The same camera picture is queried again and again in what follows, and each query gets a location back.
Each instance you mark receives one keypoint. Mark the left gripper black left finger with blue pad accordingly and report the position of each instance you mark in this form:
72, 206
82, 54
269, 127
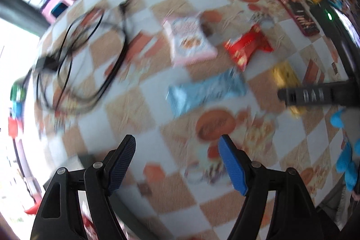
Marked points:
116, 167

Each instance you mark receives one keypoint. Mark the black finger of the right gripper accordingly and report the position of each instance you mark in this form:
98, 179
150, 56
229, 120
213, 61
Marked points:
344, 94

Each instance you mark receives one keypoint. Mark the black power adapter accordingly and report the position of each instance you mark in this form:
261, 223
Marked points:
47, 63

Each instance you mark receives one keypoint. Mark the yellow cracker packet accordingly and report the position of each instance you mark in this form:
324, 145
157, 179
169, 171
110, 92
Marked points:
285, 77

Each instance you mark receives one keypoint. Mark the small red candy packet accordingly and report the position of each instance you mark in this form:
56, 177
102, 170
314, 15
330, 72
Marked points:
241, 50

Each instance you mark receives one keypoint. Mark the dark red chocolate box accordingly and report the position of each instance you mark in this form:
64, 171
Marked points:
301, 17

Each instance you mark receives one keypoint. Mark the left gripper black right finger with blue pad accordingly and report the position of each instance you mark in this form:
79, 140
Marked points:
237, 165

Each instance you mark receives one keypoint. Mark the light blue snack bar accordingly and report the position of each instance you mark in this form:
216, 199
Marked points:
186, 97

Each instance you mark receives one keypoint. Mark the green basin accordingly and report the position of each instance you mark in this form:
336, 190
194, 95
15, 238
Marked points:
17, 93

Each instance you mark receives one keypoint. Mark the red basin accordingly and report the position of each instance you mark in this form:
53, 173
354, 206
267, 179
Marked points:
15, 126

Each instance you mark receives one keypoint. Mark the pink cookie packet on table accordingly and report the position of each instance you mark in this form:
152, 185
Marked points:
188, 43

